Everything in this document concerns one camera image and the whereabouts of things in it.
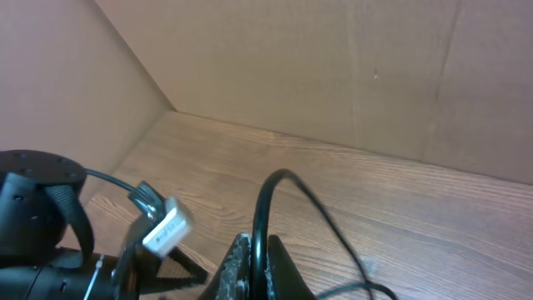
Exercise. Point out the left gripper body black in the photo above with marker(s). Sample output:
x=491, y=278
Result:
x=135, y=273

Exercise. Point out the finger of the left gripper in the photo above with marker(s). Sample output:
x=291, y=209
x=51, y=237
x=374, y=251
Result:
x=178, y=271

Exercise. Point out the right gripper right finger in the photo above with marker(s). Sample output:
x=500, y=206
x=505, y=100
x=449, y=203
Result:
x=286, y=281

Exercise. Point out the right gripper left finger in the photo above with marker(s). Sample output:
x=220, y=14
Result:
x=231, y=281

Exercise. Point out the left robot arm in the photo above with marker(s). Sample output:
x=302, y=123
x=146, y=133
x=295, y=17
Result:
x=47, y=241

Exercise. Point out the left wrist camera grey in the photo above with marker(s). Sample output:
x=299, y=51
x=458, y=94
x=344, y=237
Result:
x=163, y=223

